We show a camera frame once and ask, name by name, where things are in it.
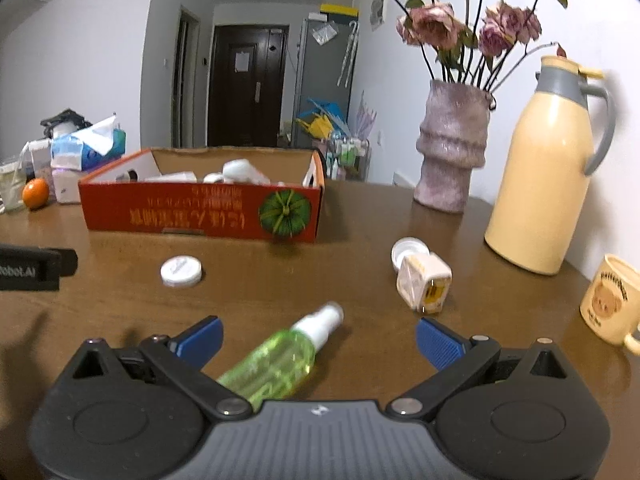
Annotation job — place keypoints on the green spray bottle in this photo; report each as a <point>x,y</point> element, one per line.
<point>280,360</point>

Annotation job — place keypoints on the dried pink flowers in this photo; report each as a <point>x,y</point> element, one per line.
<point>435,22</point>

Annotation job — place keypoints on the white folded umbrella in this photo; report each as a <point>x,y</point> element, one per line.
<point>350,52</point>

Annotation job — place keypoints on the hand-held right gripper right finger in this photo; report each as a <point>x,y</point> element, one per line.
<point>437,345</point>

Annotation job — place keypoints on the white tube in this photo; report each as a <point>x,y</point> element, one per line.
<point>172,176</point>

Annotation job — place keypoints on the metal trolley rack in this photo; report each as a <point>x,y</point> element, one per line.
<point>347,155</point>

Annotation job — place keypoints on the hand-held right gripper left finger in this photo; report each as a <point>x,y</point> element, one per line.
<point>202,342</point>

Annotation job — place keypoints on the purple tissue pack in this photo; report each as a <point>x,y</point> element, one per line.
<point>67,187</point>

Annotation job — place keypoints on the clear white-lidded plastic container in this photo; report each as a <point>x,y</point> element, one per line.
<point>37,155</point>

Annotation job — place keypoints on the cream bear mug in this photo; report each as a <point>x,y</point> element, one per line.
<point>610,300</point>

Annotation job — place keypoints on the yellow black box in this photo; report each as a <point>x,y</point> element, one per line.
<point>340,9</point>

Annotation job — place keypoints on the pink ribbed vase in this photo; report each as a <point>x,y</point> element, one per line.
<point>450,150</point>

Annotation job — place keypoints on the clear glass cup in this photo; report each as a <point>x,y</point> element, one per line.
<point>11,187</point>

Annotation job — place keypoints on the blue tissue pack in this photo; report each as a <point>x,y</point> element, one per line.
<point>75,152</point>

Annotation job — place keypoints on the black folded stand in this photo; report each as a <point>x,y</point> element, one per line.
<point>65,120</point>

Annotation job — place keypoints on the dark wooden door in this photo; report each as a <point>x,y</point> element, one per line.
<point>247,95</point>

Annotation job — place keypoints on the white round lid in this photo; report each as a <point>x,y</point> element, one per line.
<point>181,271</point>

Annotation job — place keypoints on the cream thermos jug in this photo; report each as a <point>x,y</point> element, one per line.
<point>540,175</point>

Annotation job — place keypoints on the dark doorway frame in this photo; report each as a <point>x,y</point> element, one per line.
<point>185,80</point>

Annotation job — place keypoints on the black white small item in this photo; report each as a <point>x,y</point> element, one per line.
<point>130,175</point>

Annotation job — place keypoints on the orange fruit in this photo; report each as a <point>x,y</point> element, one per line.
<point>36,193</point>

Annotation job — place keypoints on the white yellow pill bottle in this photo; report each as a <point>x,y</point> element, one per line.
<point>425,280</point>

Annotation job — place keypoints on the grey refrigerator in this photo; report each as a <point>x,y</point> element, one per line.
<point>320,75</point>

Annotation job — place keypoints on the white tissue sheet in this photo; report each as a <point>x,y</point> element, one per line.
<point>100,132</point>

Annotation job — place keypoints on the orange printed cardboard box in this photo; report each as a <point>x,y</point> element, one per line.
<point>200,210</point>

